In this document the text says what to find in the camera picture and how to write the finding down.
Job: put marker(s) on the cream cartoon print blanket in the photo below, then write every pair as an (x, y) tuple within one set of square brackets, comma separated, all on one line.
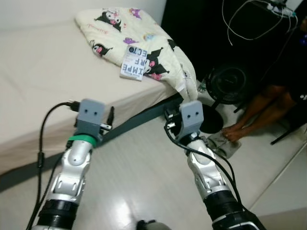
[(110, 33)]

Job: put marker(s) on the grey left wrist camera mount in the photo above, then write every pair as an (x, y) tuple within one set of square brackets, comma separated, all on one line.
[(90, 115)]

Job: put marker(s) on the white power strip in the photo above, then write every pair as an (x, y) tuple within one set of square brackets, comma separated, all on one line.
[(280, 7)]

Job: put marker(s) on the seated person in black shorts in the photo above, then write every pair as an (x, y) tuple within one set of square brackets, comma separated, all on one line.
[(264, 108)]

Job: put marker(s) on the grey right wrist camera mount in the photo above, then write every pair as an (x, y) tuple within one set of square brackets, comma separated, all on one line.
[(192, 117)]

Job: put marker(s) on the grey slipper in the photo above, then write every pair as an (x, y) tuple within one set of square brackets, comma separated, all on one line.
[(230, 149), (218, 140)]

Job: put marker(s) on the black floor fan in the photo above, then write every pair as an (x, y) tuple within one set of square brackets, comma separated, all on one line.
[(230, 84)]

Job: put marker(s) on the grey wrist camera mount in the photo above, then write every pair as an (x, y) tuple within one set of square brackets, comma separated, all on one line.
[(90, 115), (192, 117)]

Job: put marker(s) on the white book with blue letters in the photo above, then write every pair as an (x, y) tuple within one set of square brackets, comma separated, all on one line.
[(134, 62)]

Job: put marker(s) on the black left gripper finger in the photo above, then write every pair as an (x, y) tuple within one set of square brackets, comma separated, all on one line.
[(110, 116)]

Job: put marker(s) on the mattress with cream sheet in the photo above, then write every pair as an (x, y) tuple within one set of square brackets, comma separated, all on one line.
[(48, 72)]

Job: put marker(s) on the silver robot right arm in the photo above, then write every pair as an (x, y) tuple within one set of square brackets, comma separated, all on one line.
[(206, 172)]

